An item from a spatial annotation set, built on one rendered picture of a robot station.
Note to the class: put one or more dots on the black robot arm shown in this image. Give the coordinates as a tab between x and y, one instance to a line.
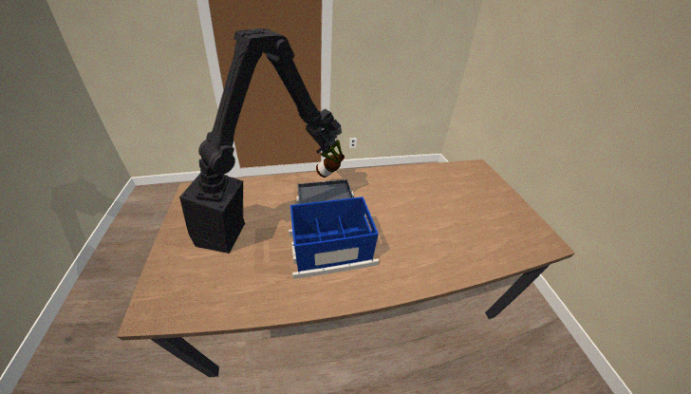
217	150

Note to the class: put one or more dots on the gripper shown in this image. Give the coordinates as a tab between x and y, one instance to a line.
329	147

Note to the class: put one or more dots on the blue plastic crate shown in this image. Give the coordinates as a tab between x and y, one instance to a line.
332	216

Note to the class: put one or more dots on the brown glass bottle with white label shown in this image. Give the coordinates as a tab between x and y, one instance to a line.
327	166

